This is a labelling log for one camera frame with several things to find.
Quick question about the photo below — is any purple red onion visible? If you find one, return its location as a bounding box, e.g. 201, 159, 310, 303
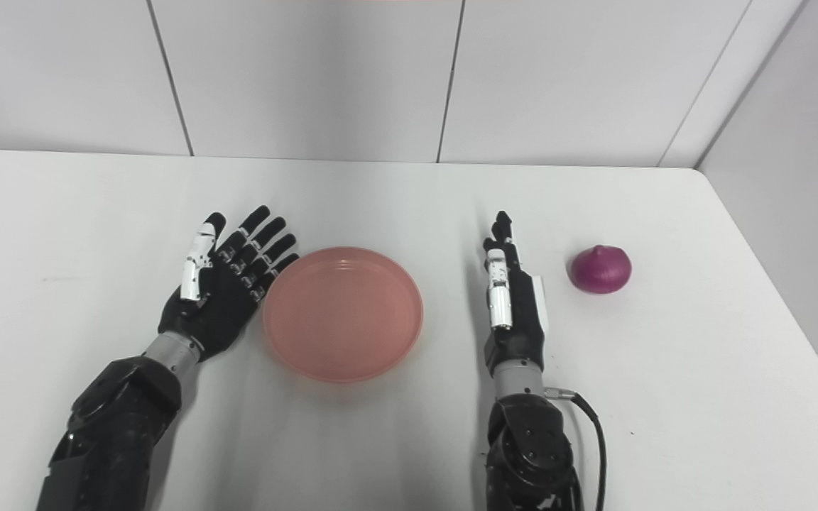
569, 245, 633, 295

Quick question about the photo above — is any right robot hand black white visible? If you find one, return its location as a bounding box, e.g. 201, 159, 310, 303
482, 211, 550, 375

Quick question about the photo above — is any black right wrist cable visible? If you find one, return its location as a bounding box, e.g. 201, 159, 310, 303
545, 387, 609, 511

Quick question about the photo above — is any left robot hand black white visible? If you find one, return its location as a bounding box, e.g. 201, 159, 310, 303
158, 205, 300, 362

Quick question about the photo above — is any pink round plate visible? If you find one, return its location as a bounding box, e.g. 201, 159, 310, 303
262, 246, 425, 384

